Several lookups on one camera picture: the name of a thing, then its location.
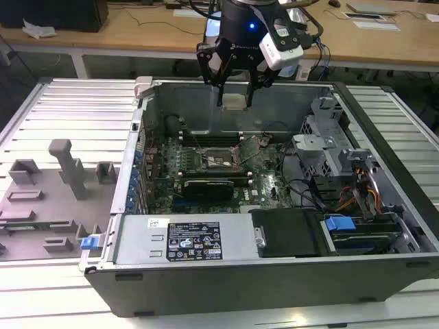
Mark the black box on desk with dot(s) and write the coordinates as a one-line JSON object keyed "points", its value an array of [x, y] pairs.
{"points": [[51, 13]]}

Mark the silver power supply with label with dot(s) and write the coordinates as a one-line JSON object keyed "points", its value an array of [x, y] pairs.
{"points": [[137, 240]]}

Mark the silver perforated drive cage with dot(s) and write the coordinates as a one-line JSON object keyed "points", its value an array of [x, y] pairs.
{"points": [[315, 150]]}

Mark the black plastic bay cover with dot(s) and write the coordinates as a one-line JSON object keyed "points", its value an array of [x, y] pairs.
{"points": [[291, 233]]}

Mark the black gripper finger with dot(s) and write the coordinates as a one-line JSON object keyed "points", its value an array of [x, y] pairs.
{"points": [[205, 65], [260, 79]]}

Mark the blue expansion slot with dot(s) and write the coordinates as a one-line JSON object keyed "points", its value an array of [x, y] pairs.
{"points": [[184, 205]]}

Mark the silver square CPU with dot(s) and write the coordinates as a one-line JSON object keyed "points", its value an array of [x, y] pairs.
{"points": [[235, 101]]}

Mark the blue plastic clip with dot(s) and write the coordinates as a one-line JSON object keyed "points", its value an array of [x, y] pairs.
{"points": [[89, 243]]}

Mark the black grey PC case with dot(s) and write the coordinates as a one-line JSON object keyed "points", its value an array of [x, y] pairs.
{"points": [[240, 294]]}

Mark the wooden desk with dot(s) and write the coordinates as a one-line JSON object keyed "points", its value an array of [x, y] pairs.
{"points": [[137, 37]]}

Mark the thin metal locking lever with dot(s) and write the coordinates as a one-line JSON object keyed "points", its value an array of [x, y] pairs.
{"points": [[217, 164], [199, 147]]}

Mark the white crumpled paper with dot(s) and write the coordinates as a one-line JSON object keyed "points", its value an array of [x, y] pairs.
{"points": [[37, 29]]}

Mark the grey flat device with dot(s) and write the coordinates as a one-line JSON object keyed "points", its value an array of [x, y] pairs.
{"points": [[372, 8]]}

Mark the grey parts rack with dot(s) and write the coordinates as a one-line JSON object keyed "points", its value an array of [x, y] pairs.
{"points": [[41, 205]]}

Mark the metal CPU socket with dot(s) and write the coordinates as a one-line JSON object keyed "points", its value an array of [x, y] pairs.
{"points": [[214, 159]]}

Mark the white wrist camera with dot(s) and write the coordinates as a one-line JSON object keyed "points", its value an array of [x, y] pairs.
{"points": [[281, 55]]}

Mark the white paper sheet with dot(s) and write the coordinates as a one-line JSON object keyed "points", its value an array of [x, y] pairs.
{"points": [[375, 24]]}

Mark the green motherboard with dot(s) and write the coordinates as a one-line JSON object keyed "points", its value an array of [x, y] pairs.
{"points": [[271, 192]]}

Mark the black RAM slot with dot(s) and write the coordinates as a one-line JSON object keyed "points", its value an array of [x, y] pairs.
{"points": [[214, 172], [211, 133], [243, 178], [211, 139], [243, 181], [211, 136], [214, 175], [211, 142]]}

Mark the hard disk in blue carrier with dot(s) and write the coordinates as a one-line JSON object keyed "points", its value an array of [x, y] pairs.
{"points": [[339, 226]]}

